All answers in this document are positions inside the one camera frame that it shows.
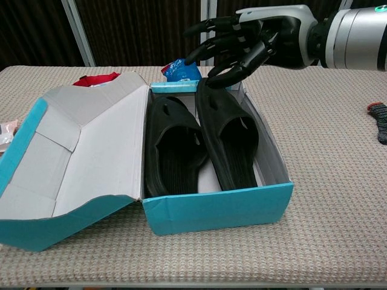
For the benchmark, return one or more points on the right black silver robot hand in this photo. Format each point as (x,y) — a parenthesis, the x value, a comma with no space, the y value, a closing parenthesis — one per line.
(287,33)

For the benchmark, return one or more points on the black rubber slipper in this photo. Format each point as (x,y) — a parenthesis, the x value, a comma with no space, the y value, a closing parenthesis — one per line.
(172,121)
(220,105)

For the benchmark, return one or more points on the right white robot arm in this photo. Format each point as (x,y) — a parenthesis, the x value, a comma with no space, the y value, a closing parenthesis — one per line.
(353,39)

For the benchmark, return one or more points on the teal white cardboard shoe box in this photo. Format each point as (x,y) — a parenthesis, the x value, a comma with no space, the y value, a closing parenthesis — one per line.
(217,211)

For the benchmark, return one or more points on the blue snack bag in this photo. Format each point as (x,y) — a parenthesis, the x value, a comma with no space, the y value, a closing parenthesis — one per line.
(181,71)

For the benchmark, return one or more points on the grey striped work glove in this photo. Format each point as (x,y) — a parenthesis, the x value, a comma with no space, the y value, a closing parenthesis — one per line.
(381,119)

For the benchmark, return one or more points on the beige woven tablecloth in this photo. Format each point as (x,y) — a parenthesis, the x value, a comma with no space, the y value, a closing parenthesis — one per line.
(332,181)

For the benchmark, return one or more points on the pink white plastic packet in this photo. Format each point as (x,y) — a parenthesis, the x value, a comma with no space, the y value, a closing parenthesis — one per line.
(7,134)

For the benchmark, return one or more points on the grey metal partition post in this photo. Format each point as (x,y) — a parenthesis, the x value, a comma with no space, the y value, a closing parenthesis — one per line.
(78,33)
(208,12)

